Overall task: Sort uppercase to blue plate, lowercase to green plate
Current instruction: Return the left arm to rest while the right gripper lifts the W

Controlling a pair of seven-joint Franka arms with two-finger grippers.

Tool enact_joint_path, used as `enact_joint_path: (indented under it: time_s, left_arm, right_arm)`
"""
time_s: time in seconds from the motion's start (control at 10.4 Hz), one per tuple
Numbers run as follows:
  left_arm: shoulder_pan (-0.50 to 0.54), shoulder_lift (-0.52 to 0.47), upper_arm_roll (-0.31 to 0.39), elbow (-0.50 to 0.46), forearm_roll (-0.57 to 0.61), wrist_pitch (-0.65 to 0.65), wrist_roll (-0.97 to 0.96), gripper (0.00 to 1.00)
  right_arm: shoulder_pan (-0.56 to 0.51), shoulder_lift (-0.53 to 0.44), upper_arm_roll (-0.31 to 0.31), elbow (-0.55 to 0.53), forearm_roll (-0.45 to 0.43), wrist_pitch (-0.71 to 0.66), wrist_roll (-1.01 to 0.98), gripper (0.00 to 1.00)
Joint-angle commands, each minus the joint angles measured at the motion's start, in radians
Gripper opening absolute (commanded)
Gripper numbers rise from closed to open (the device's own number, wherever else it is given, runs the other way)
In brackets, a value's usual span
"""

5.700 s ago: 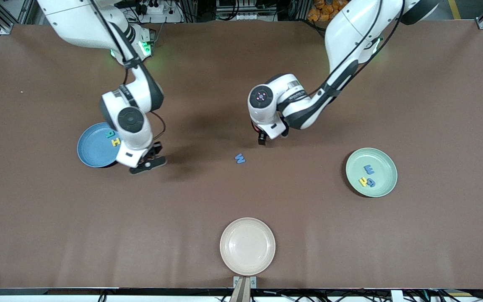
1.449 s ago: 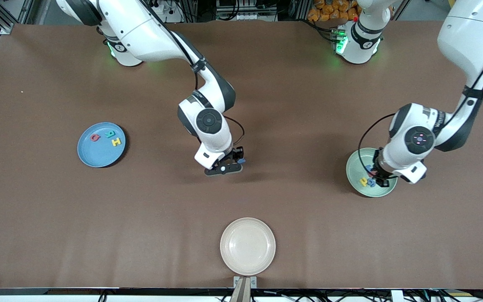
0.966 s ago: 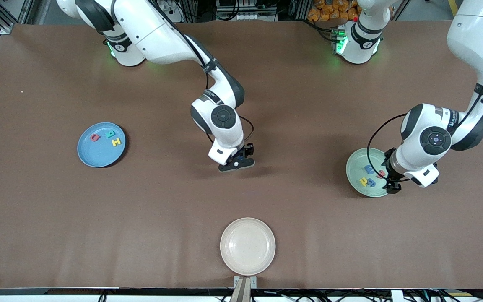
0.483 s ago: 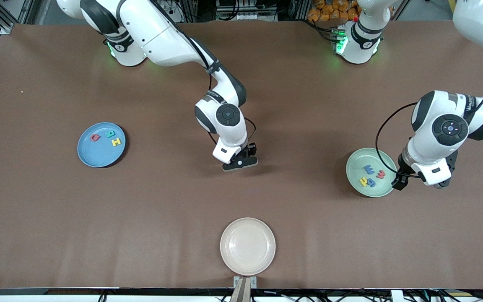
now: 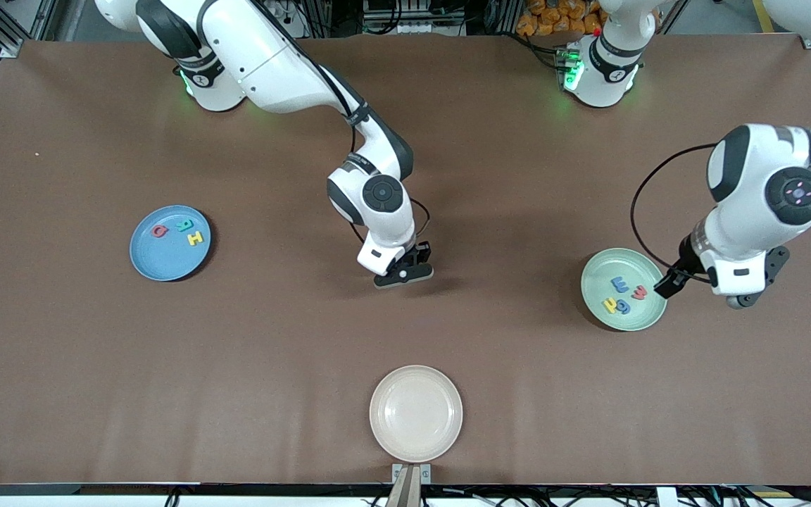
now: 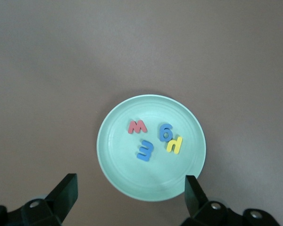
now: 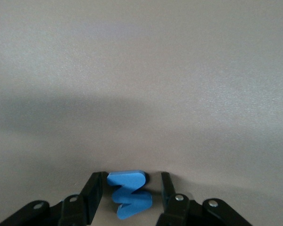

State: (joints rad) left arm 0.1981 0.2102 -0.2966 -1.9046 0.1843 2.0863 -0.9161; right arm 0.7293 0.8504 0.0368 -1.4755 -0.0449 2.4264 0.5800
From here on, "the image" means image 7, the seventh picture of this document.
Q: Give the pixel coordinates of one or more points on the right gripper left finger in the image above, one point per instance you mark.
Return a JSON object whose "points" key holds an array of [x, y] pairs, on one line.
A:
{"points": [[89, 202]]}

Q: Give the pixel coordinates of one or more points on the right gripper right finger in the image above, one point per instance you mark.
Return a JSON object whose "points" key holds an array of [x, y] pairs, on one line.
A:
{"points": [[177, 209]]}

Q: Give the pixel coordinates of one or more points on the blue foam letter W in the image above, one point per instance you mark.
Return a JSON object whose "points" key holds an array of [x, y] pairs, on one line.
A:
{"points": [[127, 182]]}

